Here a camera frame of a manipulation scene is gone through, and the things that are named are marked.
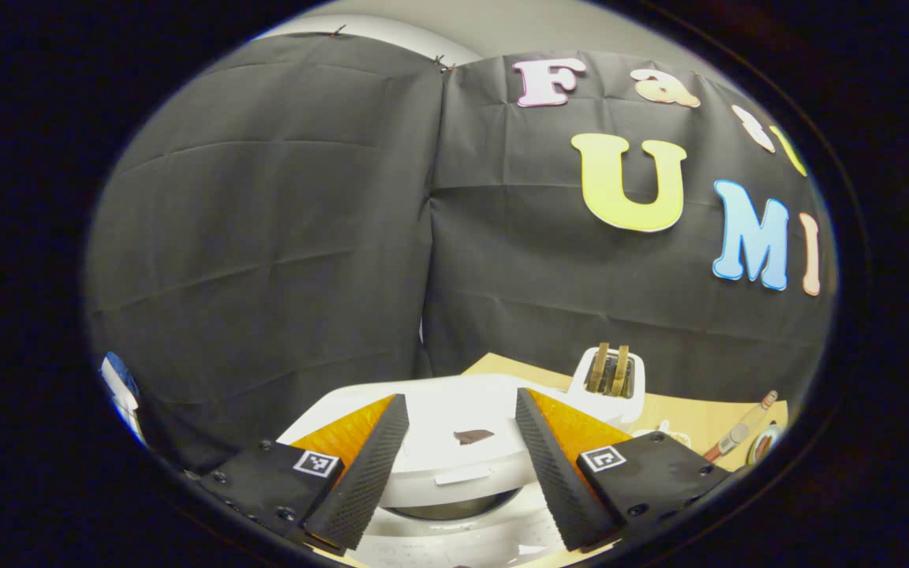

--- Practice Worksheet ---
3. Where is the white divided seasoning dish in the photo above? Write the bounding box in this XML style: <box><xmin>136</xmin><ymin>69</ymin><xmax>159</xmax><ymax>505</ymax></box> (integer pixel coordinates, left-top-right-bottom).
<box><xmin>632</xmin><ymin>426</ymin><xmax>692</xmax><ymax>449</ymax></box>

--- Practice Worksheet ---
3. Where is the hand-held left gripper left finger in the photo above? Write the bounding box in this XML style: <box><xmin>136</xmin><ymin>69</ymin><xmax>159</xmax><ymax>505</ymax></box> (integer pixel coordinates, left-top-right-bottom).
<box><xmin>198</xmin><ymin>393</ymin><xmax>410</xmax><ymax>553</ymax></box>

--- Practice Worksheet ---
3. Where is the pale green plate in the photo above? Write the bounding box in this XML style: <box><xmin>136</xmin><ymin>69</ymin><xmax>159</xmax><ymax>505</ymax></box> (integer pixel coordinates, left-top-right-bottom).
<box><xmin>746</xmin><ymin>422</ymin><xmax>785</xmax><ymax>466</ymax></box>

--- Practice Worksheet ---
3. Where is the white rice cooker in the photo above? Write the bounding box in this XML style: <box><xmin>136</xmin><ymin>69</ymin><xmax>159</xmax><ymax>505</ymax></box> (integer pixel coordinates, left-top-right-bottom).
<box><xmin>277</xmin><ymin>373</ymin><xmax>582</xmax><ymax>568</ymax></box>

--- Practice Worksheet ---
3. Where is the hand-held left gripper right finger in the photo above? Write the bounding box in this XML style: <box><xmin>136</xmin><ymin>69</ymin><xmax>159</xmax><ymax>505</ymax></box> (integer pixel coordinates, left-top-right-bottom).
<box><xmin>514</xmin><ymin>387</ymin><xmax>731</xmax><ymax>553</ymax></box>

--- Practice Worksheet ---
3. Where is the clear plastic bottle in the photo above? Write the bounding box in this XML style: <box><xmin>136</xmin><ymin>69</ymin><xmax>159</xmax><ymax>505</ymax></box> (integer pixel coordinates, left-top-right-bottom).
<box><xmin>703</xmin><ymin>390</ymin><xmax>779</xmax><ymax>462</ymax></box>

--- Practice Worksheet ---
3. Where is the white toaster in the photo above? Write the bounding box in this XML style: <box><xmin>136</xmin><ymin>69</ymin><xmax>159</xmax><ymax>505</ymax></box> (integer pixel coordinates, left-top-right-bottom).
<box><xmin>567</xmin><ymin>347</ymin><xmax>646</xmax><ymax>427</ymax></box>

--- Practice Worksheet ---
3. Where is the blue and white object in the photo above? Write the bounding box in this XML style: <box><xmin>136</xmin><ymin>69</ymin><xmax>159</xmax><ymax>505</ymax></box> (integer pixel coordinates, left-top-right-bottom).
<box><xmin>99</xmin><ymin>351</ymin><xmax>148</xmax><ymax>447</ymax></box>

